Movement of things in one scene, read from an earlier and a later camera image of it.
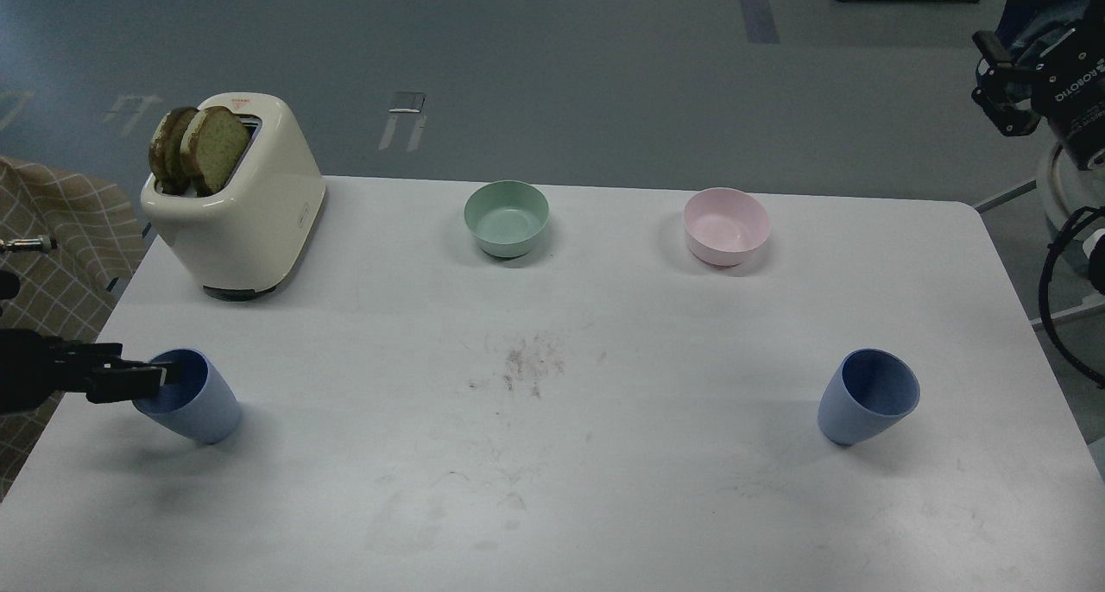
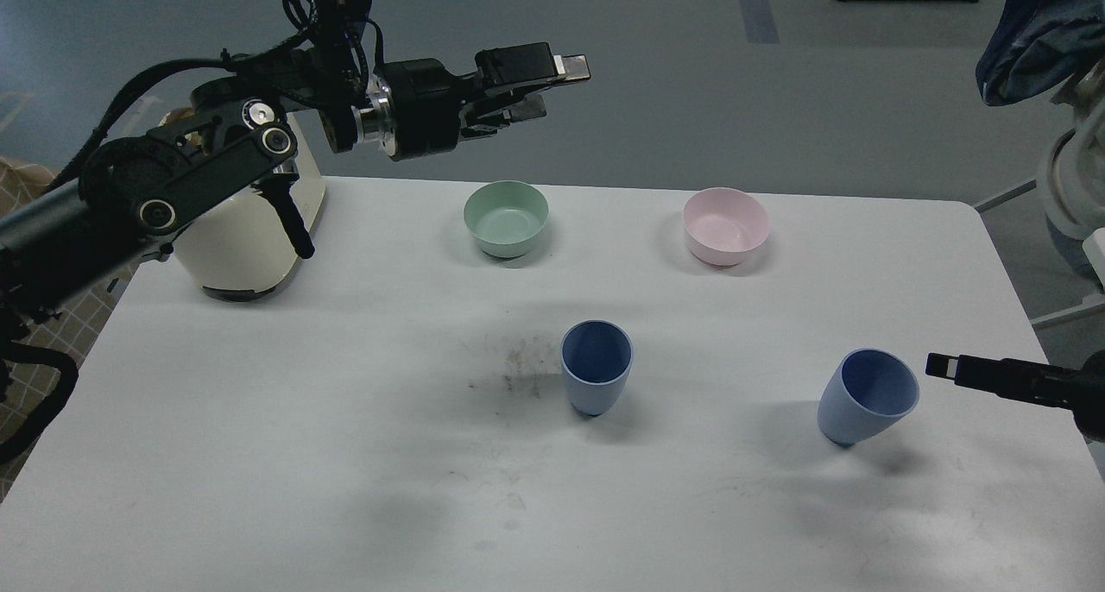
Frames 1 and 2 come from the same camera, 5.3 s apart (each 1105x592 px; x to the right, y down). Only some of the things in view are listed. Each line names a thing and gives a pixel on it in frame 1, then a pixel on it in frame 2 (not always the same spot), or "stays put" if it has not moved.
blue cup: [869, 393] stays put
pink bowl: [724, 225] stays put
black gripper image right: [1067, 86] to [1007, 377]
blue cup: [196, 399] to [596, 356]
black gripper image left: [34, 367] to [419, 102]
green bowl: [504, 217] stays put
